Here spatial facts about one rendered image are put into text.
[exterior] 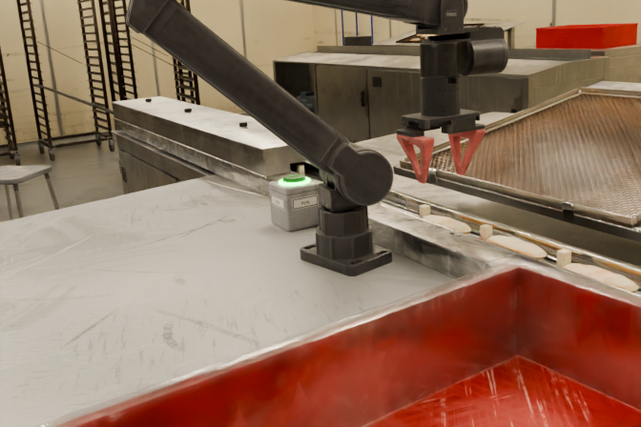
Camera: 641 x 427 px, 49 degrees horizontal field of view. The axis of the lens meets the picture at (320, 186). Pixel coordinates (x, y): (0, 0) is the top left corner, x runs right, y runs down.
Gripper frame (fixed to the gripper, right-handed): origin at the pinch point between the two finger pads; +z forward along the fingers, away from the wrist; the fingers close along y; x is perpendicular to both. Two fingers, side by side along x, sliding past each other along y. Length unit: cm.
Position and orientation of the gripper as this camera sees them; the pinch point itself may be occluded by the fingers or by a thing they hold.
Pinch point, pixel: (441, 173)
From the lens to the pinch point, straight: 107.6
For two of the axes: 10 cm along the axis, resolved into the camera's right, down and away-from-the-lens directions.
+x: -5.0, -1.8, 8.5
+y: 8.6, -1.7, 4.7
